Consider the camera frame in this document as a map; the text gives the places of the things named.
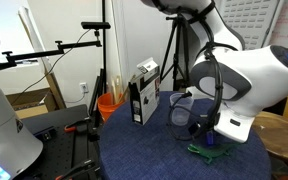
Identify green toy lizard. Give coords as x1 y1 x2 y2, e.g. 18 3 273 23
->
188 143 236 164

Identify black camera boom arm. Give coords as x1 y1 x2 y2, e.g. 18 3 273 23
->
0 22 111 70

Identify black perforated workbench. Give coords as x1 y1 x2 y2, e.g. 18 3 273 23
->
16 105 101 180

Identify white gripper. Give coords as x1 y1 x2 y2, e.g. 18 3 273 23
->
214 106 255 143

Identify clear plastic measuring cup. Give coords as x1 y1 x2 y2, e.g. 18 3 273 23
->
170 93 194 126

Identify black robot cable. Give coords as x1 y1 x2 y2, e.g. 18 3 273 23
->
166 19 226 142

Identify round wooden stool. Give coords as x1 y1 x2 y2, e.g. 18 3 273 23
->
252 112 288 162

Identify orange handled clamp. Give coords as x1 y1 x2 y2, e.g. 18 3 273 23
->
64 121 89 133

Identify black camera tripod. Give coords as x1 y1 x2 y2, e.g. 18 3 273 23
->
160 14 190 91

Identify round blue fabric table cover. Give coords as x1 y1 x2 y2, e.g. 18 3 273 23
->
99 91 271 180

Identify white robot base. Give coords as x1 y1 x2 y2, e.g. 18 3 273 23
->
0 89 43 180

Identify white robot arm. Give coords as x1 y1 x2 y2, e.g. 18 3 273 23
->
141 0 288 143

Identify white wall outlet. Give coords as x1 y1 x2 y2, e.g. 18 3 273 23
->
80 82 89 93

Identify orange bucket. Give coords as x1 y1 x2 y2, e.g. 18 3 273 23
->
97 93 124 122

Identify black and white cardboard box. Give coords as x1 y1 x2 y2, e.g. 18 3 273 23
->
128 58 160 125

